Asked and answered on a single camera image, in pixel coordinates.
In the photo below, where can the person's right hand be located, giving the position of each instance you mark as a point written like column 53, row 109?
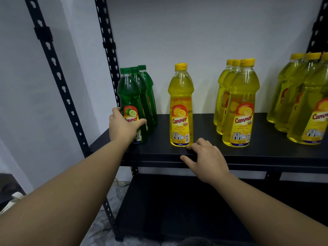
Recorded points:
column 210, row 163

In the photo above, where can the person's left hand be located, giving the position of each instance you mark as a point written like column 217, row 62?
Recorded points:
column 123, row 130

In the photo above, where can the green dish soap bottle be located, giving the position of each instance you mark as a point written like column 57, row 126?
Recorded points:
column 151, row 87
column 143, row 87
column 129, row 92

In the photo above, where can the black metal shelving rack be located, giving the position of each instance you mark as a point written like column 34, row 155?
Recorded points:
column 269, row 151

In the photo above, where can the person's right forearm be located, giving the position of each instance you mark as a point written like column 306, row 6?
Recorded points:
column 269, row 215

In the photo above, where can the person's left forearm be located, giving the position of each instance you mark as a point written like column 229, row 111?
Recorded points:
column 64, row 194

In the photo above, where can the black shoe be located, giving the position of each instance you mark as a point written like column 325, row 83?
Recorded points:
column 10, row 188

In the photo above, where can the white sandal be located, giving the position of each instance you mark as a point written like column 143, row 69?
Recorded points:
column 10, row 202

